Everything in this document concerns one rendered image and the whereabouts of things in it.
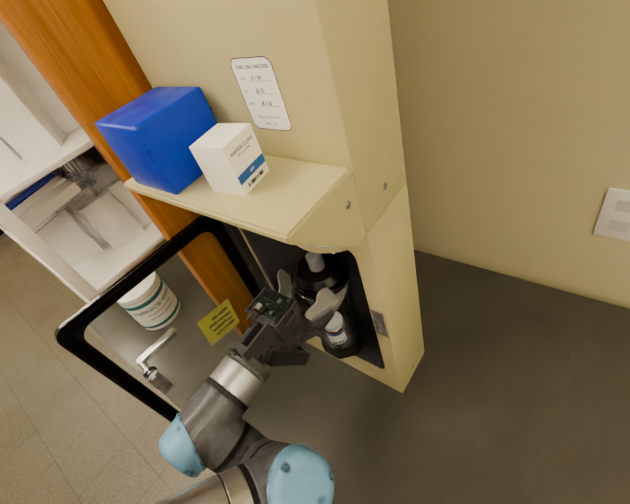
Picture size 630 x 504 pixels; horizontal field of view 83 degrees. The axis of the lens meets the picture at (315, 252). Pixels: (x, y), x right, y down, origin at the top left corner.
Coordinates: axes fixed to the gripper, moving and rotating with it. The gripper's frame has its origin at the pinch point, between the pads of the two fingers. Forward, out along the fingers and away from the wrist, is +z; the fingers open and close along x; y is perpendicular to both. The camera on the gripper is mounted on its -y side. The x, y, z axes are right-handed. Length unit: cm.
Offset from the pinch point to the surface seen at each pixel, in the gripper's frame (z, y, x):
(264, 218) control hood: -10.8, 28.4, -10.0
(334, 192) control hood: -4.5, 27.6, -14.1
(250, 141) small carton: -4.5, 32.6, -4.4
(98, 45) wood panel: -1.5, 42.7, 22.9
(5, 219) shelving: -24, 8, 102
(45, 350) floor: -71, -121, 243
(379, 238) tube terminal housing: 1.1, 15.2, -14.1
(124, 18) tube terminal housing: -0.1, 44.7, 15.1
